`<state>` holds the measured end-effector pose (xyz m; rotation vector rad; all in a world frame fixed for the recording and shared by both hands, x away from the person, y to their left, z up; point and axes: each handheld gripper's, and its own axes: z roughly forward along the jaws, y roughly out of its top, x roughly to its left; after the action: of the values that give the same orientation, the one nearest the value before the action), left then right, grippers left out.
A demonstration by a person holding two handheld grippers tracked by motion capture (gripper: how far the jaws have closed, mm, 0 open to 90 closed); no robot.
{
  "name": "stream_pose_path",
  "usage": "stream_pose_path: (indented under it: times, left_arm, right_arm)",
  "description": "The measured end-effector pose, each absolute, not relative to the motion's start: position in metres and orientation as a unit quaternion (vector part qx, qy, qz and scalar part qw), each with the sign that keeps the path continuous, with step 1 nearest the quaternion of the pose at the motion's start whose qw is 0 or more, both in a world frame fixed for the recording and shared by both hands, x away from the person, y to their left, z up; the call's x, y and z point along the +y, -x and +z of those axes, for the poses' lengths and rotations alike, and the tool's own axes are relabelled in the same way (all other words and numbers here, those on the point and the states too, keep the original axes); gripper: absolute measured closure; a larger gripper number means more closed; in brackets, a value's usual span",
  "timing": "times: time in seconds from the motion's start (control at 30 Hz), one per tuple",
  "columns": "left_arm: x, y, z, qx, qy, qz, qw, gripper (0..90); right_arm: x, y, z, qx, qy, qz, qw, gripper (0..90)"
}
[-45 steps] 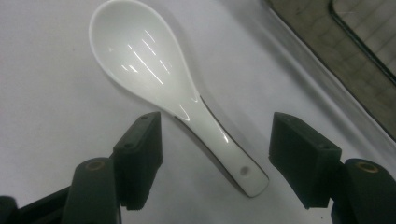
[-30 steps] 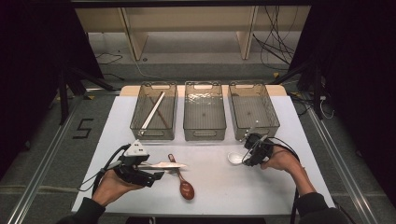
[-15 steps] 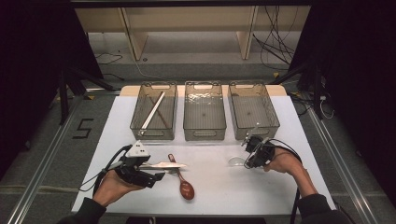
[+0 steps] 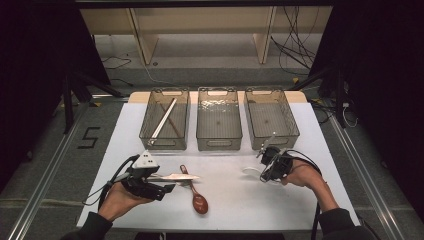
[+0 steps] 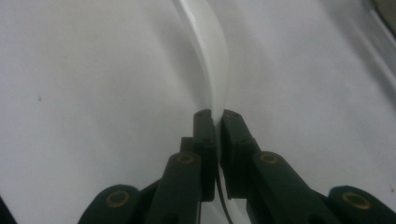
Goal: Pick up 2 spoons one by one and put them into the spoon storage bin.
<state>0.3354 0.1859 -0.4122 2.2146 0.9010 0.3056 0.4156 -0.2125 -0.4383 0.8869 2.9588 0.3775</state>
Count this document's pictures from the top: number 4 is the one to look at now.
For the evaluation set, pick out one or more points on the black metal stand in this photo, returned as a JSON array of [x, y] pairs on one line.
[[68, 106], [339, 100]]

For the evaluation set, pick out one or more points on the black curtain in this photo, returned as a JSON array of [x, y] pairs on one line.
[[393, 66], [26, 66]]

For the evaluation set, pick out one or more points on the white spoon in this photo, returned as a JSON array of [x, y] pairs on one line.
[[251, 171]]

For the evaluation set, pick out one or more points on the transparent grey storage bin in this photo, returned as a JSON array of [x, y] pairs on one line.
[[266, 113], [173, 144], [220, 100]]

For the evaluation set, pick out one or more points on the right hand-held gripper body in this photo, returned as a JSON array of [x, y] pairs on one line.
[[278, 165]]

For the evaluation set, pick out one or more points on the aluminium floor rail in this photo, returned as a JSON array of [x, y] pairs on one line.
[[366, 173], [43, 186], [110, 98]]

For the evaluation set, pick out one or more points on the person's left hand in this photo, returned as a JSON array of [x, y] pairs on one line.
[[116, 203]]

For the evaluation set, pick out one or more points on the beige wooden desk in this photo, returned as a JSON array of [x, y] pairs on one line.
[[200, 20]]

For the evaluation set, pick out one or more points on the person's right hand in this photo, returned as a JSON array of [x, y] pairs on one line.
[[305, 176]]

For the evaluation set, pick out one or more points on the brown wooden chopstick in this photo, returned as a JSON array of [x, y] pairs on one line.
[[176, 129]]

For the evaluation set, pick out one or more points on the brown wooden spoon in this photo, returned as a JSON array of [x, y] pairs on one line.
[[200, 204]]

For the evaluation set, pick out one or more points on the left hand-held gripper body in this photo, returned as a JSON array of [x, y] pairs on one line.
[[145, 161]]

